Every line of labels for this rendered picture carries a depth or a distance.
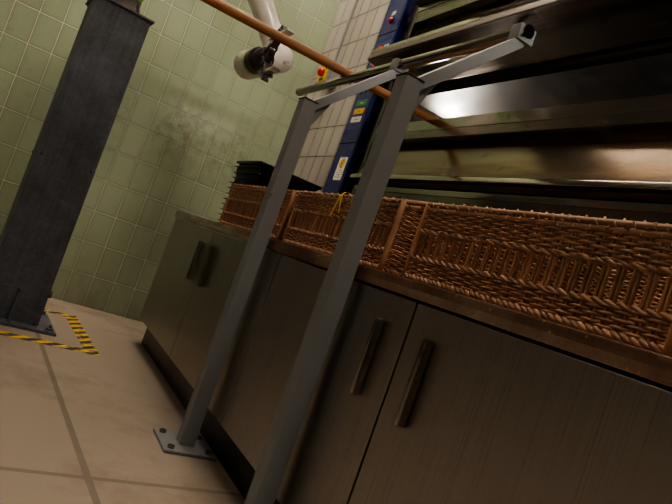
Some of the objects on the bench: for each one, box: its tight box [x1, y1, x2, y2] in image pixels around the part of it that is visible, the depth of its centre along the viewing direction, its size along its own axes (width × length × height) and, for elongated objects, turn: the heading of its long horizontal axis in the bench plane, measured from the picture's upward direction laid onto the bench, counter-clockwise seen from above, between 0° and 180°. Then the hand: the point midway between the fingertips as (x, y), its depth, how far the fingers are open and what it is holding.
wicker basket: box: [401, 202, 672, 357], centre depth 103 cm, size 49×56×28 cm
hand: (282, 50), depth 203 cm, fingers open, 13 cm apart
